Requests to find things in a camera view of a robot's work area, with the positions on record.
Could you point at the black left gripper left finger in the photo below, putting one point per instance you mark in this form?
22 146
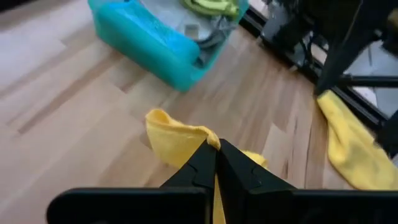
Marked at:
199 168

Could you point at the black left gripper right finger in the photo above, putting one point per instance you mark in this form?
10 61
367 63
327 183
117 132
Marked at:
239 174

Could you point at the yellow microfiber towel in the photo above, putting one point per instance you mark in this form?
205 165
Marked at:
351 149
174 140

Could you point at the white microfiber towel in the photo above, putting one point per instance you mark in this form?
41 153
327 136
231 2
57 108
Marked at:
174 15

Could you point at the green microfiber towel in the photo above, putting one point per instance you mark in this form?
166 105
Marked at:
214 6

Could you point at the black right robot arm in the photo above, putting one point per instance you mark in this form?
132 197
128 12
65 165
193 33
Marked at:
345 37

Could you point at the translucent teal plastic bin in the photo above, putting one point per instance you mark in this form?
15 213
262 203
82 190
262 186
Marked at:
161 71

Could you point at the black metal table frame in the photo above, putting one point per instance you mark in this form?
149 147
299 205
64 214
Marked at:
367 112

